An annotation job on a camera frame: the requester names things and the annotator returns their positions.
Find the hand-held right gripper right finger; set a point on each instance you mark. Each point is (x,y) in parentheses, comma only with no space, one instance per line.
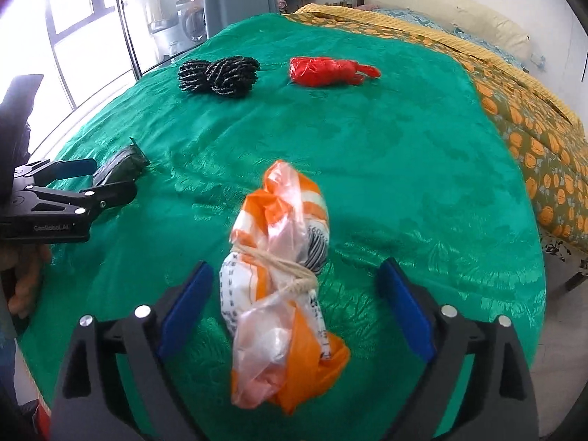
(406,305)

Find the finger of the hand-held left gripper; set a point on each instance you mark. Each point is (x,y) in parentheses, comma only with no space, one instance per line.
(96,197)
(73,167)

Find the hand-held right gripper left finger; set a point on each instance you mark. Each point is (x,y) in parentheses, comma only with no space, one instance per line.
(186,305)

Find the dark green packet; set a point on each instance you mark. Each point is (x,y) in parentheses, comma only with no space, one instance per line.
(120,167)

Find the orange white plastic bag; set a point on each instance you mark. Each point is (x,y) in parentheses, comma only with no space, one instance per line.
(280,285)

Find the red plastic bag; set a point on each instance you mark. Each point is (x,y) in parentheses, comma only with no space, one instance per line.
(328,71)

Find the person's left hand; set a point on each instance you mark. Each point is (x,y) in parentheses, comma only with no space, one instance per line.
(30,280)

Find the black chair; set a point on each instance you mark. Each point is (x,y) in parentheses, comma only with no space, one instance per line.
(18,115)

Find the green tablecloth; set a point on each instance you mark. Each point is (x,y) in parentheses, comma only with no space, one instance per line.
(390,183)

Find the metal sink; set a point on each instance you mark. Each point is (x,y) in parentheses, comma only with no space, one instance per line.
(161,25)

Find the glass sliding door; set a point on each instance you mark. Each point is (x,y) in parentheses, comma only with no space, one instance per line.
(151,14)

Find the washing machine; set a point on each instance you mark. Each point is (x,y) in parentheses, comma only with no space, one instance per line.
(190,20)

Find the pumpkin print quilt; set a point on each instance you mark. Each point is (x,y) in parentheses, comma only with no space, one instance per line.
(528,115)

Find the blue floral pillow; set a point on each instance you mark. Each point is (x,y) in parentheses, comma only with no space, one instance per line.
(413,17)

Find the cream padded headboard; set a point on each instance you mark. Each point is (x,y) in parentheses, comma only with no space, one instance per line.
(441,7)

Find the wall socket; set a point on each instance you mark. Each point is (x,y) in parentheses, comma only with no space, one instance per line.
(538,61)

